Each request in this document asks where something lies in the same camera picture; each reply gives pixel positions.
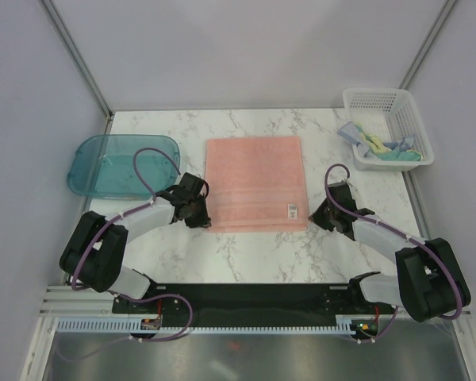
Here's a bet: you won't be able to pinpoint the pink towel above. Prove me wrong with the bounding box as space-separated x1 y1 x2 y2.
205 137 309 233

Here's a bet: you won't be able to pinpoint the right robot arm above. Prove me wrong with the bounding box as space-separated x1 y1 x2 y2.
309 182 471 322

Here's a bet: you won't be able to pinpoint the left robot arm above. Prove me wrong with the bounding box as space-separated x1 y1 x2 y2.
59 173 211 313

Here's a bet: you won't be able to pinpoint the blue yellow green towels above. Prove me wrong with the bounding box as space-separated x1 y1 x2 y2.
337 122 424 162

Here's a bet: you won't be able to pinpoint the teal plastic tray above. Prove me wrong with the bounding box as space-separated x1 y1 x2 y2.
67 134 180 200

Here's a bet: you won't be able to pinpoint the white perforated plastic basket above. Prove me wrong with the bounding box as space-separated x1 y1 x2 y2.
343 88 435 171

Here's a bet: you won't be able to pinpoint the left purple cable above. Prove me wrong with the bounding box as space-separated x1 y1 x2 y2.
59 148 194 362

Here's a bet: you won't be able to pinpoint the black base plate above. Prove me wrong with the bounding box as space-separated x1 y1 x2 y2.
110 282 396 329

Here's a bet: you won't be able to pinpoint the white slotted cable duct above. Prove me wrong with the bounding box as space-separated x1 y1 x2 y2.
56 317 355 335

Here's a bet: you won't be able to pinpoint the aluminium rail bar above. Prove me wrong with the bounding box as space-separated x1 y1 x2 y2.
39 283 116 318

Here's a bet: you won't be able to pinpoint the right aluminium frame post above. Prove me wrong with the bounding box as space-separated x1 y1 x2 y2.
398 0 460 90

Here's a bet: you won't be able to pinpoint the aluminium frame post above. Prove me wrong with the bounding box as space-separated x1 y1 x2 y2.
39 0 113 121
398 0 460 90

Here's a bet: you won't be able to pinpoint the left aluminium frame post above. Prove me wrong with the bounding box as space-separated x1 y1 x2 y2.
39 0 113 121

